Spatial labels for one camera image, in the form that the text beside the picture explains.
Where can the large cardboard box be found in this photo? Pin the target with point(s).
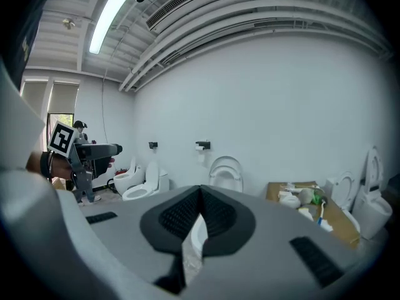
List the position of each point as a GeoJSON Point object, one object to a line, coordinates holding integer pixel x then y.
{"type": "Point", "coordinates": [336, 214]}

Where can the tall white smart toilet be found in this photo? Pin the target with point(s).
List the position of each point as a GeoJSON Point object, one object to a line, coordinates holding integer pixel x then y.
{"type": "Point", "coordinates": [375, 211]}

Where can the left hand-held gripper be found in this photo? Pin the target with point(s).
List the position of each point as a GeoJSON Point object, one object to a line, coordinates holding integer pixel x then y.
{"type": "Point", "coordinates": [62, 139]}

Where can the white round pouch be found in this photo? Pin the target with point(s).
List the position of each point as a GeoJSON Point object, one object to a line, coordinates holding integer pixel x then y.
{"type": "Point", "coordinates": [289, 200]}

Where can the black wall tissue holder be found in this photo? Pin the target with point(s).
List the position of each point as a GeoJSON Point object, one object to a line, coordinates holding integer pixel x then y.
{"type": "Point", "coordinates": [204, 144]}

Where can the person's left forearm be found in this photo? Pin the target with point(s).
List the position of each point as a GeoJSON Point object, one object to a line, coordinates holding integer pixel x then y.
{"type": "Point", "coordinates": [32, 164]}

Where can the white toilet with square tank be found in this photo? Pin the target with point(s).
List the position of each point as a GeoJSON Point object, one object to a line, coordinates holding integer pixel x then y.
{"type": "Point", "coordinates": [153, 180]}

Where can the fluorescent ceiling light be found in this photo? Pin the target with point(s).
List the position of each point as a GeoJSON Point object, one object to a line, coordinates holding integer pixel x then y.
{"type": "Point", "coordinates": [107, 23]}

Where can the green cloth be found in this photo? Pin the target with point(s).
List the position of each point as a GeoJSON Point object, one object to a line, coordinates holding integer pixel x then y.
{"type": "Point", "coordinates": [319, 197]}

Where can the white toilet lid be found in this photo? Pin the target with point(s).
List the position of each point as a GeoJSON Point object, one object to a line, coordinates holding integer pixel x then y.
{"type": "Point", "coordinates": [225, 160]}

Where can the window with blinds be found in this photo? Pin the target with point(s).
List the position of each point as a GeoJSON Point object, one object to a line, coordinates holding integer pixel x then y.
{"type": "Point", "coordinates": [62, 98]}

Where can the white paper sheet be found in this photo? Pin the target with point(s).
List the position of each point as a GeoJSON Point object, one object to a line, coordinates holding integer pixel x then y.
{"type": "Point", "coordinates": [326, 226]}

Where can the small cardboard box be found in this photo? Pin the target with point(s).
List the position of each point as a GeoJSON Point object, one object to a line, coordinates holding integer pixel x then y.
{"type": "Point", "coordinates": [59, 183]}

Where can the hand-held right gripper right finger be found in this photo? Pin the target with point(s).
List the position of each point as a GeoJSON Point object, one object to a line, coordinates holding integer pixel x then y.
{"type": "Point", "coordinates": [265, 261]}

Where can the small black wall holder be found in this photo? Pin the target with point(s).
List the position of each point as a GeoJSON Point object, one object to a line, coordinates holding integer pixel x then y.
{"type": "Point", "coordinates": [153, 145]}

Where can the person's black shirt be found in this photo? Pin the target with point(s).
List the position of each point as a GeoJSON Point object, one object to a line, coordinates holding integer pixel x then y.
{"type": "Point", "coordinates": [28, 20]}

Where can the red container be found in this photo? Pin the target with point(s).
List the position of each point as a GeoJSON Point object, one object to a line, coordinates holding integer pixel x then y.
{"type": "Point", "coordinates": [121, 171]}

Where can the egg-shaped white toilet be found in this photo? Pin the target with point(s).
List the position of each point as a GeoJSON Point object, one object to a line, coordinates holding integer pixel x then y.
{"type": "Point", "coordinates": [125, 181]}

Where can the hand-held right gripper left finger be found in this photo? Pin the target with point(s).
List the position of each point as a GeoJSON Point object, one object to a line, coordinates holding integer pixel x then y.
{"type": "Point", "coordinates": [125, 230]}

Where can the fluffy grey duster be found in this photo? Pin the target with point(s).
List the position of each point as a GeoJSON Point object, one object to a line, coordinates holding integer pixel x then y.
{"type": "Point", "coordinates": [306, 195]}

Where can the person's left hand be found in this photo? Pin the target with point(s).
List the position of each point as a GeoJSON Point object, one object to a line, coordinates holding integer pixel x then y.
{"type": "Point", "coordinates": [62, 169]}

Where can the small white toilet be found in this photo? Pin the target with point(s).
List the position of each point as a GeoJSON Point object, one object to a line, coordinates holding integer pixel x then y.
{"type": "Point", "coordinates": [342, 189]}

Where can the black wristband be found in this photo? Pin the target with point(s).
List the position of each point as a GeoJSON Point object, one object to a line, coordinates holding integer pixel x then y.
{"type": "Point", "coordinates": [47, 164]}

